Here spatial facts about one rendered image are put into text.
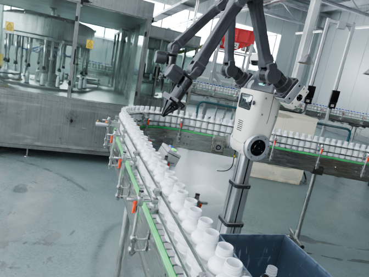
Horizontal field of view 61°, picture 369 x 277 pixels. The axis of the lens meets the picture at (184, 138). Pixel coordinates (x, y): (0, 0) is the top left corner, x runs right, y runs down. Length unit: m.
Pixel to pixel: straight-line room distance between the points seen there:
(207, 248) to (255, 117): 1.10
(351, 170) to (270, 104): 1.83
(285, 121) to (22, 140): 4.01
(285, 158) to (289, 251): 1.85
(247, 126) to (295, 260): 0.75
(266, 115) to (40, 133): 3.45
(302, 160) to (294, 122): 2.37
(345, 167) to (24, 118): 3.85
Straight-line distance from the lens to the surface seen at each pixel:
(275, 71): 1.58
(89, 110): 4.53
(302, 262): 1.35
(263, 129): 1.80
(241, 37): 8.10
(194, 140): 2.98
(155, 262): 1.06
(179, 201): 0.97
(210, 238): 0.77
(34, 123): 4.61
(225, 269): 0.69
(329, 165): 3.34
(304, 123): 5.61
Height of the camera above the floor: 1.52
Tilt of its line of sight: 12 degrees down
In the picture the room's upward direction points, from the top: 11 degrees clockwise
